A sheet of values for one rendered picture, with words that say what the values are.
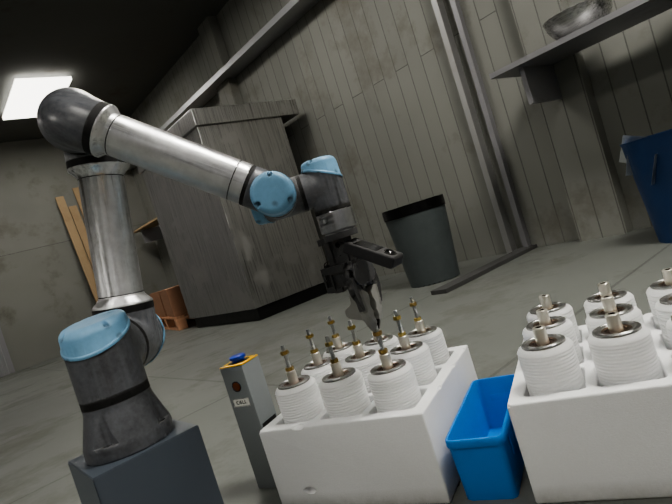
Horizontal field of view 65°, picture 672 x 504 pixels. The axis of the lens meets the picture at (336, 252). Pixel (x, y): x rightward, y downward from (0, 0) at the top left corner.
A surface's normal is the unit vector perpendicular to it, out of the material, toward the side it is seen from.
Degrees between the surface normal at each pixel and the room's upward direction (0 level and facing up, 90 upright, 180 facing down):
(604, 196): 90
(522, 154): 90
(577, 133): 90
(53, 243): 90
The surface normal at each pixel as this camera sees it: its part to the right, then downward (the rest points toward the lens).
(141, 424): 0.58, -0.47
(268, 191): 0.05, 0.03
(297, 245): 0.61, -0.16
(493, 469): -0.40, 0.20
